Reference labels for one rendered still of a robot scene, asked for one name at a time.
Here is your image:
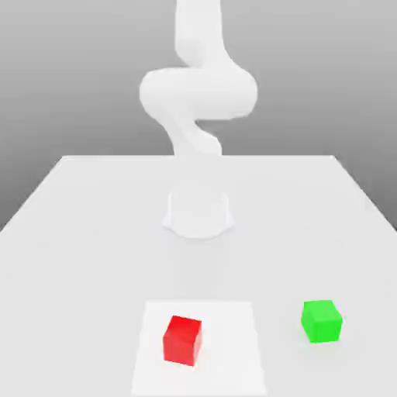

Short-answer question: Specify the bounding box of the small red cube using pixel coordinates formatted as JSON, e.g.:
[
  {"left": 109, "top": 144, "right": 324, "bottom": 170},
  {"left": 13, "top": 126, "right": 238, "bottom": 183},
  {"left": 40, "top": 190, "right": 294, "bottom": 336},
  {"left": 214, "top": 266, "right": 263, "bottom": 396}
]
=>
[{"left": 162, "top": 315, "right": 203, "bottom": 368}]

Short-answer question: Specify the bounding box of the small green cube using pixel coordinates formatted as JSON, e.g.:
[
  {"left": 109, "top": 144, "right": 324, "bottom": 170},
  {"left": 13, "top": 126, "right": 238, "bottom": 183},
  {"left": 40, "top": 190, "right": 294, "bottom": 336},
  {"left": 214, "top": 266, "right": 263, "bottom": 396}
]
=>
[{"left": 300, "top": 299, "right": 343, "bottom": 344}]

